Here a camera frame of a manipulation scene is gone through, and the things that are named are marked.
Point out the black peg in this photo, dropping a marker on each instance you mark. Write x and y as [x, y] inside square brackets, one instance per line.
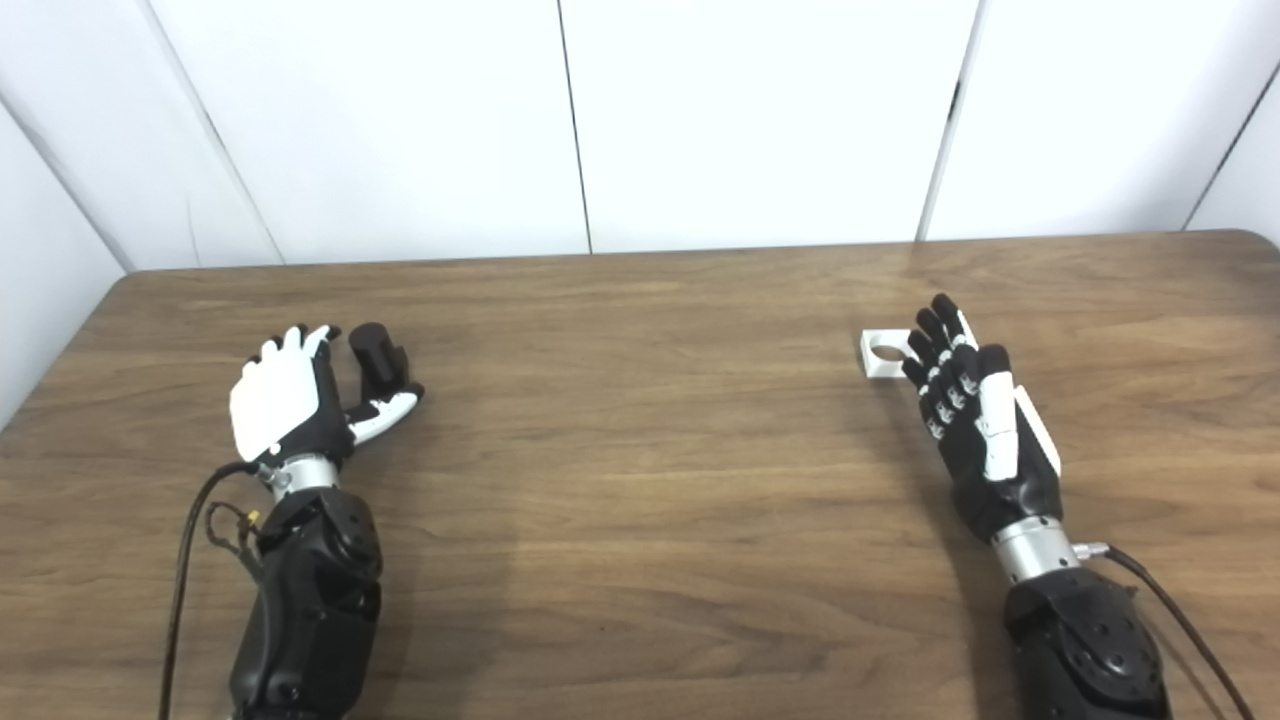
[372, 350]

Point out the white square piece with hole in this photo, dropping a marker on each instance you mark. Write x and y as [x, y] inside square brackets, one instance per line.
[872, 362]

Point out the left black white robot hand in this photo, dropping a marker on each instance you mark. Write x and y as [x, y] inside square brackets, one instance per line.
[275, 395]

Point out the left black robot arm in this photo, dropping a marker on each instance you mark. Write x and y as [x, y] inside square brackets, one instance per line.
[310, 600]

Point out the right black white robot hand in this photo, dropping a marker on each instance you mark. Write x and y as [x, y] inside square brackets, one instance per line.
[985, 480]

